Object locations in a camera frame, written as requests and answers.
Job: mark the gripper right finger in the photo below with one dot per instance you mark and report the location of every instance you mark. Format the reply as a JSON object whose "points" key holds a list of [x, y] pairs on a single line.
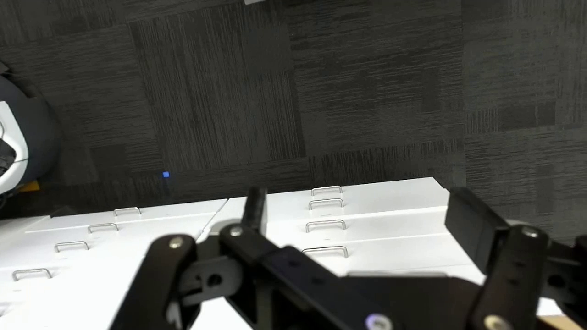
{"points": [[513, 275]]}

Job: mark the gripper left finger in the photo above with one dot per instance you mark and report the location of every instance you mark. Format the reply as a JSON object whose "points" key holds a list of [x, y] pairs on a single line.
{"points": [[160, 275]]}

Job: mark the white drawer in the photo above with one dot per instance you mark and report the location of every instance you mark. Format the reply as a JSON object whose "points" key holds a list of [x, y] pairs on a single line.
{"points": [[114, 252], [156, 229], [82, 284], [390, 190], [174, 211], [403, 256], [390, 227], [390, 204]]}

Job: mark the white drawer cabinet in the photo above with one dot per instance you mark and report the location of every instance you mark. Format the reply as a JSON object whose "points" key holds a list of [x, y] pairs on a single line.
{"points": [[91, 293], [390, 220]]}

